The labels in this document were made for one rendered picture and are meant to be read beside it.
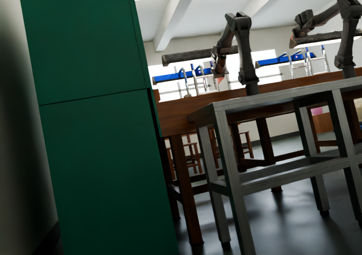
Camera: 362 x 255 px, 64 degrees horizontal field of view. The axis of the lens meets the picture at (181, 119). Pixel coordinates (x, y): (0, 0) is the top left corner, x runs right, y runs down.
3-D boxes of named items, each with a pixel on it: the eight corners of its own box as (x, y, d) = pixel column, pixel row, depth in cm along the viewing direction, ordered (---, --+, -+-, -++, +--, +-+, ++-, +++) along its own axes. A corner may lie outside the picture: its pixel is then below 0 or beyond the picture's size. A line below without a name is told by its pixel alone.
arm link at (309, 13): (296, 14, 185) (308, 5, 174) (307, 13, 188) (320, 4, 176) (300, 32, 184) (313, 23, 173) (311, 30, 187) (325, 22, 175)
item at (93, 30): (153, 87, 150) (118, -85, 156) (37, 105, 137) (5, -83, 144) (136, 117, 282) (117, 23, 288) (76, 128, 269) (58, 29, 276)
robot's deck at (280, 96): (431, 71, 149) (429, 63, 149) (214, 111, 118) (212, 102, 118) (312, 101, 235) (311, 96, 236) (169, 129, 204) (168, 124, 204)
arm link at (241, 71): (239, 84, 150) (230, 19, 146) (251, 82, 152) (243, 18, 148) (245, 83, 144) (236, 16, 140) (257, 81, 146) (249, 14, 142)
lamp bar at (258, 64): (317, 57, 278) (315, 50, 278) (258, 67, 264) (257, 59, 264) (311, 60, 286) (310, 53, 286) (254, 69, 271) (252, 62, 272)
